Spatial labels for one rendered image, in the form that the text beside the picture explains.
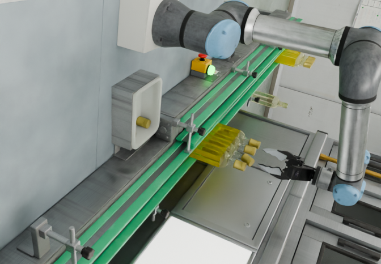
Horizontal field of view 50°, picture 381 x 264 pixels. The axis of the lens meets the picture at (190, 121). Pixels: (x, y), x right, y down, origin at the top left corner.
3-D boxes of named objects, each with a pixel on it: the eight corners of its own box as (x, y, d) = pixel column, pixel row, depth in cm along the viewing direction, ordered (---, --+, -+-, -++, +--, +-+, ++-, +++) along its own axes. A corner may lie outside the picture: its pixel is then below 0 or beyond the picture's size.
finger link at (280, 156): (264, 148, 154) (286, 161, 151) (261, 150, 148) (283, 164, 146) (269, 141, 153) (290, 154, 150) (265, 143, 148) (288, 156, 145)
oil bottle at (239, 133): (195, 132, 179) (240, 148, 171) (197, 122, 176) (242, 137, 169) (200, 127, 183) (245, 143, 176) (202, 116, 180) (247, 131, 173)
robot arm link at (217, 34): (184, 17, 115) (228, 29, 111) (205, 4, 125) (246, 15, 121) (181, 55, 122) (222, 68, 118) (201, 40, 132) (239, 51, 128)
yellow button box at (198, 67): (189, 74, 186) (203, 79, 183) (190, 59, 182) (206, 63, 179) (195, 69, 191) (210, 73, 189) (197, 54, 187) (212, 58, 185)
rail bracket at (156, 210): (130, 214, 144) (164, 230, 139) (131, 200, 140) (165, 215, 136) (136, 208, 147) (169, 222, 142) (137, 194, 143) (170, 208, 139)
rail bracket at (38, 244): (17, 253, 107) (86, 291, 100) (9, 205, 98) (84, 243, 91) (30, 241, 111) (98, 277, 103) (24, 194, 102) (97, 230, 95)
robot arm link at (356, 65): (384, 58, 97) (364, 213, 121) (389, 42, 105) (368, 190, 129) (334, 54, 102) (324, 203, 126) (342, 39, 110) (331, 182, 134)
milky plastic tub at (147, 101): (111, 144, 141) (133, 152, 138) (112, 86, 129) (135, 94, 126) (139, 122, 154) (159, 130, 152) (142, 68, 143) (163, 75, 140)
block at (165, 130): (153, 137, 156) (169, 143, 154) (155, 116, 151) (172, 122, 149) (159, 133, 159) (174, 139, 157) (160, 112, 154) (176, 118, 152)
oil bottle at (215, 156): (176, 152, 165) (225, 170, 158) (177, 141, 162) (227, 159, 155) (183, 145, 169) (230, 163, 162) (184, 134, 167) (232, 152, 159)
